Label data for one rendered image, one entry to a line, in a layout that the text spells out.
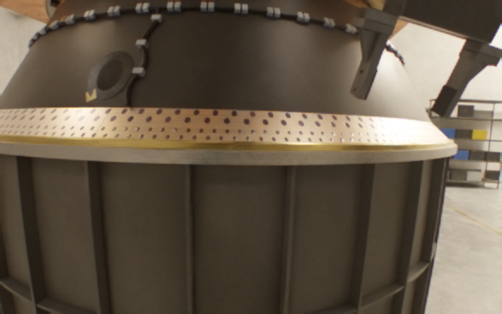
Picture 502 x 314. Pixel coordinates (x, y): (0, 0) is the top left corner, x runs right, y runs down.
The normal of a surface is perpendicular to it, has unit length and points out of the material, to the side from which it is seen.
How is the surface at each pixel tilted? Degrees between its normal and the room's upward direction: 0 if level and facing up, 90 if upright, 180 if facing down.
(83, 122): 43
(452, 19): 113
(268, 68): 62
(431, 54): 90
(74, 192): 90
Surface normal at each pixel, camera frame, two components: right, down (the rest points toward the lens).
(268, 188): 0.18, 0.13
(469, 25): 0.04, 0.51
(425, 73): -0.14, 0.12
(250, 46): 0.14, -0.35
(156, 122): 0.00, -0.64
